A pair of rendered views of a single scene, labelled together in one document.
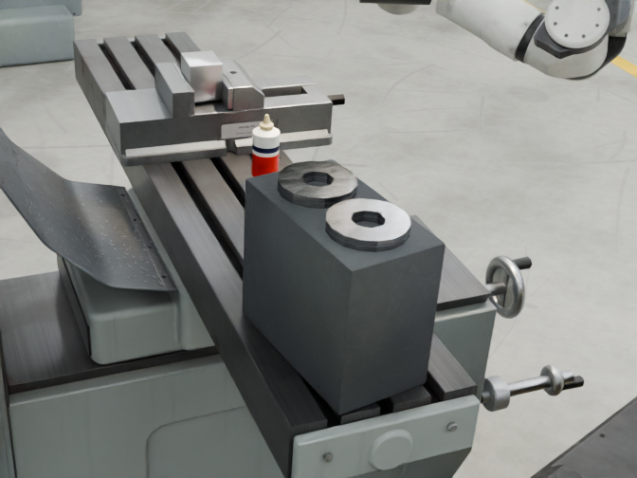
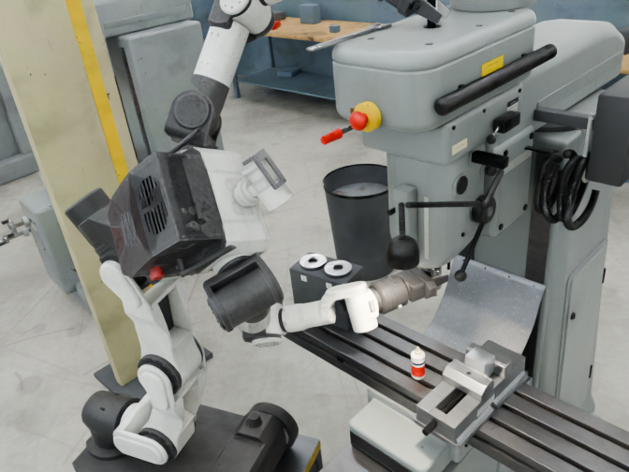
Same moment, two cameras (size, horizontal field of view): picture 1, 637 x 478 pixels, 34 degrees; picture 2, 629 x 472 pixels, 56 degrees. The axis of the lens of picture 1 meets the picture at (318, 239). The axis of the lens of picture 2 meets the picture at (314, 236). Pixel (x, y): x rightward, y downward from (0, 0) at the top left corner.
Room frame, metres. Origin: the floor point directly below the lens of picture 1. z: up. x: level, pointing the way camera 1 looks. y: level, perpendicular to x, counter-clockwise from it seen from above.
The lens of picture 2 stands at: (2.54, -0.56, 2.16)
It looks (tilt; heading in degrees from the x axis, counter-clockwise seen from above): 30 degrees down; 162
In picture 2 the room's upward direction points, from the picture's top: 7 degrees counter-clockwise
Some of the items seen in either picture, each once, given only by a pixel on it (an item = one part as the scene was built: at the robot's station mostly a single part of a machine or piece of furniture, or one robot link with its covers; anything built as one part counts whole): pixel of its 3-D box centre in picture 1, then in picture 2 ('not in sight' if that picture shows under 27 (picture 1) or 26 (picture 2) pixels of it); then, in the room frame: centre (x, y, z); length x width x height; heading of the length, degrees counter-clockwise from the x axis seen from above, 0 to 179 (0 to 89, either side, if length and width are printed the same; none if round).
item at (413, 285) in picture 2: not in sight; (404, 287); (1.40, 0.05, 1.24); 0.13 x 0.12 x 0.10; 6
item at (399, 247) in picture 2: not in sight; (402, 249); (1.56, -0.04, 1.47); 0.07 x 0.07 x 0.06
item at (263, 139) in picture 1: (265, 148); (417, 361); (1.39, 0.09, 0.96); 0.04 x 0.04 x 0.11
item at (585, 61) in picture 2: not in sight; (533, 73); (1.19, 0.59, 1.66); 0.80 x 0.23 x 0.20; 114
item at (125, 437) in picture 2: not in sight; (155, 427); (1.00, -0.69, 0.68); 0.21 x 0.20 x 0.13; 45
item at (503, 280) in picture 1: (487, 290); not in sight; (1.60, -0.32, 0.60); 0.16 x 0.12 x 0.12; 114
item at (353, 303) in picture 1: (336, 275); (328, 288); (0.99, -0.02, 1.00); 0.22 x 0.12 x 0.20; 34
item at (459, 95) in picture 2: not in sight; (500, 76); (1.51, 0.23, 1.79); 0.45 x 0.04 x 0.04; 114
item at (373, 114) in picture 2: not in sight; (367, 116); (1.49, -0.07, 1.76); 0.06 x 0.02 x 0.06; 24
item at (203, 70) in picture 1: (201, 76); (479, 363); (1.53, 0.20, 1.01); 0.06 x 0.05 x 0.06; 22
